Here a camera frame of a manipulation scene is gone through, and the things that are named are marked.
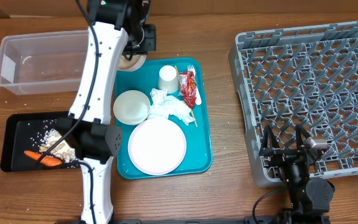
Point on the black plastic tray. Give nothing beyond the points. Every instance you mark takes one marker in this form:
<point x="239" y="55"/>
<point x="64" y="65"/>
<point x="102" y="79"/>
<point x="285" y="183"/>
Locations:
<point x="25" y="132"/>

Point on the clear plastic bin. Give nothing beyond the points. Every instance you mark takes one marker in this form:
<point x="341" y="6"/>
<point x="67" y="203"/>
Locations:
<point x="49" y="62"/>

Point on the white plastic cup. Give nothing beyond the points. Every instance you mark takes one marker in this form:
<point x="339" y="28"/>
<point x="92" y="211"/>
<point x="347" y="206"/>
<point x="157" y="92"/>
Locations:
<point x="168" y="79"/>

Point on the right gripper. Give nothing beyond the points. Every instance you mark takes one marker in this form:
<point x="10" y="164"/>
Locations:
<point x="281" y="154"/>

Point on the white bowl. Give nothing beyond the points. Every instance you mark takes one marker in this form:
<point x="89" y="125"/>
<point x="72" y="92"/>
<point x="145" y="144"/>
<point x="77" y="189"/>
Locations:
<point x="131" y="107"/>

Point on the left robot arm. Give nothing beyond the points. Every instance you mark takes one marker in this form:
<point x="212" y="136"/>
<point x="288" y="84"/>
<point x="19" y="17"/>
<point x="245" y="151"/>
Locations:
<point x="116" y="30"/>

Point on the grey dishwasher rack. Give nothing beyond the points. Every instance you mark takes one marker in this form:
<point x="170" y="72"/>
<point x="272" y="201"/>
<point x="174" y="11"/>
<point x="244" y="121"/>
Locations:
<point x="301" y="75"/>

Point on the pink bowl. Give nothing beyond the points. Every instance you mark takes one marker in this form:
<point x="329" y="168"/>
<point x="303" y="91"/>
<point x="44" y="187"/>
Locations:
<point x="130" y="65"/>

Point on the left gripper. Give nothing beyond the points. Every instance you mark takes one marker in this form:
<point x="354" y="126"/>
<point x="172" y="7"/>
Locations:
<point x="149" y="43"/>

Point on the red snack wrapper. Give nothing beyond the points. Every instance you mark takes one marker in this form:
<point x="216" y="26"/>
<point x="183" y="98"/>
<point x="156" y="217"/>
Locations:
<point x="187" y="84"/>

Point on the white plastic fork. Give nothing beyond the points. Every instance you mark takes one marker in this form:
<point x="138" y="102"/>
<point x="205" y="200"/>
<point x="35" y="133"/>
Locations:
<point x="198" y="100"/>

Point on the white round plate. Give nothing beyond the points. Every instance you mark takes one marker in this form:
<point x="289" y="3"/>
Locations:
<point x="157" y="146"/>

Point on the rice and peanuts pile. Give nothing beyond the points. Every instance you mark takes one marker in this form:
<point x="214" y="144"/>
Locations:
<point x="47" y="135"/>

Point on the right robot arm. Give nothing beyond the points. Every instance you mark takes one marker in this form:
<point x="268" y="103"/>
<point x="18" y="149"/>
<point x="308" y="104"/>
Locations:
<point x="310" y="197"/>

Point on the teal serving tray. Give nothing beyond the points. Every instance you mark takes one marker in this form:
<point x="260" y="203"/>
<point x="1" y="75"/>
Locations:
<point x="199" y="153"/>

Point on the white napkin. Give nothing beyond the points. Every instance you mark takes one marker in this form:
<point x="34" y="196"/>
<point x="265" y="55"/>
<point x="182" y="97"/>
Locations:
<point x="164" y="105"/>

